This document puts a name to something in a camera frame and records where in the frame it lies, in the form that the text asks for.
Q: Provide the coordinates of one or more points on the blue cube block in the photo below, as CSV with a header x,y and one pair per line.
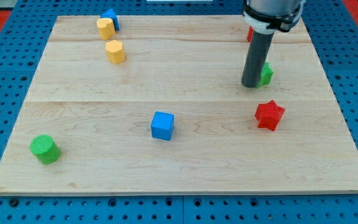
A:
x,y
162,125

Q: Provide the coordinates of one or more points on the yellow hexagon block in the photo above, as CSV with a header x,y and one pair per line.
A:
x,y
115,51

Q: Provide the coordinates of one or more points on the green star block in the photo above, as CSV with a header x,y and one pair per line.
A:
x,y
266,75

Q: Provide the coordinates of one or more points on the red star block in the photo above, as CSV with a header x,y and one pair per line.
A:
x,y
268,115

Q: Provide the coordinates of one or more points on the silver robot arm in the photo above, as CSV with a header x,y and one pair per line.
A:
x,y
267,16

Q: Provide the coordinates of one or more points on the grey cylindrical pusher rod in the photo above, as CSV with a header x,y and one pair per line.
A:
x,y
256,57

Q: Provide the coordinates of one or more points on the blue triangle block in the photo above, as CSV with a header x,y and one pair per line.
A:
x,y
110,13

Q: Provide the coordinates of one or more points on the red circle block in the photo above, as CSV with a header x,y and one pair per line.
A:
x,y
250,34

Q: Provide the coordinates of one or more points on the wooden board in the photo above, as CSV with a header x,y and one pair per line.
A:
x,y
99,115

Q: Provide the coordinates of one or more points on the green cylinder block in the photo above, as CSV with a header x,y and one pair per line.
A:
x,y
44,148

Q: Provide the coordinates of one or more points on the yellow heart block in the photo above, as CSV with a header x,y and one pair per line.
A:
x,y
106,28

